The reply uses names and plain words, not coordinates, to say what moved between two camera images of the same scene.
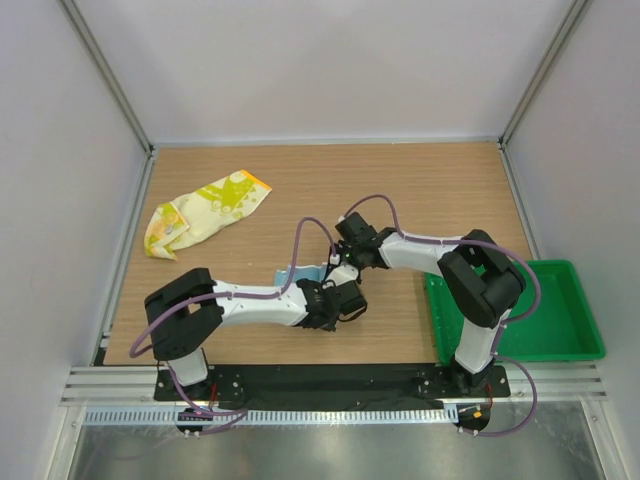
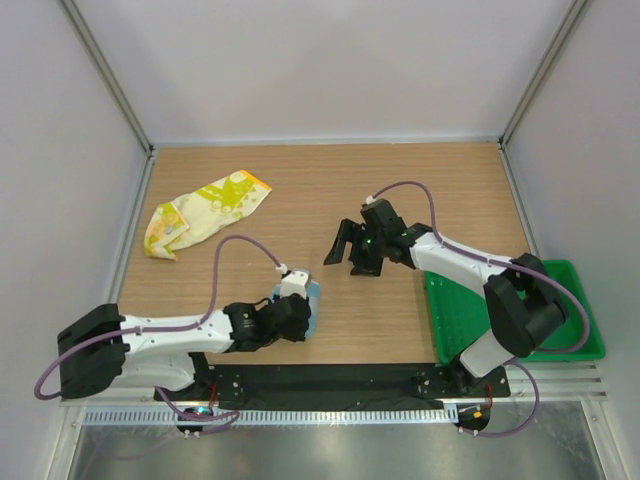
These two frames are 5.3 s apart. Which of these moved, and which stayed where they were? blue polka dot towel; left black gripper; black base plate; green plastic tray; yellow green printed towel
Moved: blue polka dot towel; left black gripper
Stayed: black base plate; yellow green printed towel; green plastic tray
